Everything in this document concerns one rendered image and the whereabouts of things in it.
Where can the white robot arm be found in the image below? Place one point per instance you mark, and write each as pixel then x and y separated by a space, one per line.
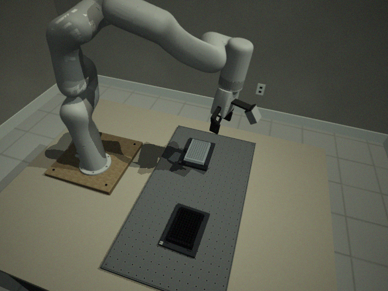
pixel 76 74

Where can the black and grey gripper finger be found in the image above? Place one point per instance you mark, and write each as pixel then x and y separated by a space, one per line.
pixel 228 117
pixel 215 125

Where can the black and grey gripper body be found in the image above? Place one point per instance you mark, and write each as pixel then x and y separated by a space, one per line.
pixel 223 98

